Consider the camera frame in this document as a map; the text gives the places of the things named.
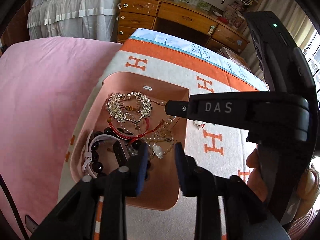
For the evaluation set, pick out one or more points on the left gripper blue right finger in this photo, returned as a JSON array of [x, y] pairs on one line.
[[185, 169]]

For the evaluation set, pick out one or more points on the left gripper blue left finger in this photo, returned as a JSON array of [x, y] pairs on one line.
[[138, 170]]

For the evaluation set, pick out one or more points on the pink smart watch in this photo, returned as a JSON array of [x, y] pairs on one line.
[[102, 153]]

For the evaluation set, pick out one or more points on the person right hand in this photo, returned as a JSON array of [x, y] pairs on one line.
[[306, 188]]

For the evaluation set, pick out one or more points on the window security grille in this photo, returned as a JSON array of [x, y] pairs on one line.
[[312, 55]]

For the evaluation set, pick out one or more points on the stack of books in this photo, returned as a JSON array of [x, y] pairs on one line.
[[234, 57]]

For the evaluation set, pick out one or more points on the beige curtain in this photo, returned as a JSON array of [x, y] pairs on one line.
[[292, 17]]

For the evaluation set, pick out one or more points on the wooden desk with drawers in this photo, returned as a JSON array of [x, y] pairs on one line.
[[177, 19]]

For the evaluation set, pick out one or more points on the white lace covered piano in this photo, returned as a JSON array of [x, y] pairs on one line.
[[91, 19]]

